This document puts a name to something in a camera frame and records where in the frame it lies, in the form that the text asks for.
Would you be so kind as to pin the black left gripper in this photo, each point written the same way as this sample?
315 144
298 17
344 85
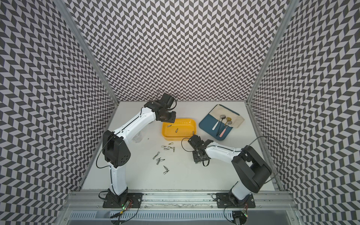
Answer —
172 119

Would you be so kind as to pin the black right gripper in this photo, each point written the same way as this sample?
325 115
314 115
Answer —
196 159

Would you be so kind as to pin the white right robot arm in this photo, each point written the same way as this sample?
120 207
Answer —
251 168

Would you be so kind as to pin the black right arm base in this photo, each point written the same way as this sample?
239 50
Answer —
229 200

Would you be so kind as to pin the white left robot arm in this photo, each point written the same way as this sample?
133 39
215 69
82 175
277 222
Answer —
115 143

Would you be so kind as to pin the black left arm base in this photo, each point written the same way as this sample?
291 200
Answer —
118 201

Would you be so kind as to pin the yellow plastic storage box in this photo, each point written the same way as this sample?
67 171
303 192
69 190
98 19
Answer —
185 126

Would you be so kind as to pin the teal plastic tray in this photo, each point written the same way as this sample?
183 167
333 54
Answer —
207 124

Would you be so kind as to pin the clear drinking glass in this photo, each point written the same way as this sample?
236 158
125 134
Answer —
137 138

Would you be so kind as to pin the black long spoon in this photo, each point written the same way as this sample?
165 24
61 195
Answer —
221 123

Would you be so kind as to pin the beige cloth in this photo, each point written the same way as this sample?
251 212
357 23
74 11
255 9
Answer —
219 110

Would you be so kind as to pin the white handled silver spoon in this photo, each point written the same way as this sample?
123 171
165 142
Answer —
216 124

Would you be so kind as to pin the pink handled silver spoon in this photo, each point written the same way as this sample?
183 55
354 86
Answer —
225 128

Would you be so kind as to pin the gold spoon green handle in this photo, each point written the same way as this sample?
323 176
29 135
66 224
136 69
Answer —
227 119

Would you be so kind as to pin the aluminium front rail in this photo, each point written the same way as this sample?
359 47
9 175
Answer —
204 200

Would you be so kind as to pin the aluminium corner post left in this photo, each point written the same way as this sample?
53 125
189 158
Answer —
81 41

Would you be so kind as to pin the aluminium corner post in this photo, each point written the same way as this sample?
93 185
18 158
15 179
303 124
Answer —
81 41
276 41

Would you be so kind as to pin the aluminium corner post right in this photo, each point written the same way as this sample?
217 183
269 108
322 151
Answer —
276 41

